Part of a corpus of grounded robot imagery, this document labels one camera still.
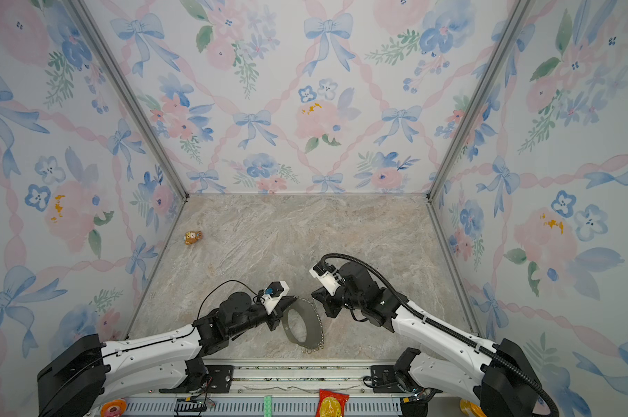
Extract yellow lidded container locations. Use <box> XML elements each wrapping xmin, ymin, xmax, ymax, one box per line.
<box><xmin>459</xmin><ymin>400</ymin><xmax>486</xmax><ymax>417</ymax></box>

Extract green toy brick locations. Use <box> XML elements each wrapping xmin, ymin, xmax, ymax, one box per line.
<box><xmin>263</xmin><ymin>395</ymin><xmax>272</xmax><ymax>417</ymax></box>

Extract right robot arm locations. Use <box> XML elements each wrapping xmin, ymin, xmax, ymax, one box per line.
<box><xmin>310</xmin><ymin>260</ymin><xmax>543</xmax><ymax>416</ymax></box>

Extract red yellow snack packet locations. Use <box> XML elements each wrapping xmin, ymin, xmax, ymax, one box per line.
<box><xmin>315</xmin><ymin>389</ymin><xmax>350</xmax><ymax>417</ymax></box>

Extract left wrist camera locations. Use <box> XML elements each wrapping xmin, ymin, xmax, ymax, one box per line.
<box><xmin>260</xmin><ymin>281</ymin><xmax>290</xmax><ymax>315</ymax></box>

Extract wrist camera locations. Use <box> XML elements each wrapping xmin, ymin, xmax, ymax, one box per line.
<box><xmin>310</xmin><ymin>262</ymin><xmax>344</xmax><ymax>295</ymax></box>
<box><xmin>260</xmin><ymin>281</ymin><xmax>290</xmax><ymax>315</ymax></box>

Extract small brown bear toy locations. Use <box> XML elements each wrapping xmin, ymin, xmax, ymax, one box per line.
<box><xmin>185</xmin><ymin>231</ymin><xmax>203</xmax><ymax>245</ymax></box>

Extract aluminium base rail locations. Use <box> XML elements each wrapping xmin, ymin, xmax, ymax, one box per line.
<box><xmin>92</xmin><ymin>358</ymin><xmax>523</xmax><ymax>417</ymax></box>

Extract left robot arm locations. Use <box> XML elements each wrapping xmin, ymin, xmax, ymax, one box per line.
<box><xmin>37</xmin><ymin>283</ymin><xmax>297</xmax><ymax>416</ymax></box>

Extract pink orange round toy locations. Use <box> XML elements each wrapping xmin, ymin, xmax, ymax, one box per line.
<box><xmin>100</xmin><ymin>399</ymin><xmax>127</xmax><ymax>417</ymax></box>

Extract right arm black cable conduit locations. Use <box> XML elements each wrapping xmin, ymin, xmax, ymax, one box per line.
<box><xmin>318</xmin><ymin>253</ymin><xmax>560</xmax><ymax>417</ymax></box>

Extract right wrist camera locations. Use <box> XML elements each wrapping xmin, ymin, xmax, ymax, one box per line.
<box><xmin>310</xmin><ymin>262</ymin><xmax>344</xmax><ymax>295</ymax></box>

